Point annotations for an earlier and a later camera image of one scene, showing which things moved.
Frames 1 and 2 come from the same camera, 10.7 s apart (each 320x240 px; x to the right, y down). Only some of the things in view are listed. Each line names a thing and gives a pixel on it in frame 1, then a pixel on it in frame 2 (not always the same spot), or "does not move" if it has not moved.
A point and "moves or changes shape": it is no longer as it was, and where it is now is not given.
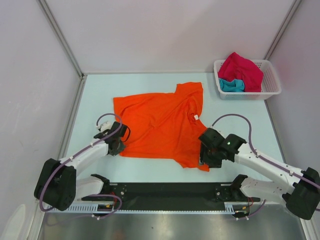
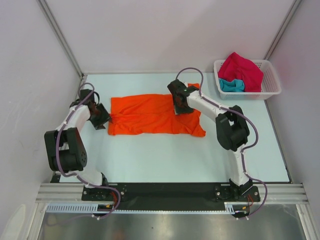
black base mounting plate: (171, 196) does not move
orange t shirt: (165, 125) moves or changes shape
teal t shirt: (236, 85) does not move
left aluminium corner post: (47, 11) does not move
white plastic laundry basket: (269, 86) does not move
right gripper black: (203, 158) to (178, 110)
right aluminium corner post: (282, 29) does not move
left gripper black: (120, 148) to (98, 124)
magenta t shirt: (236, 67) does not move
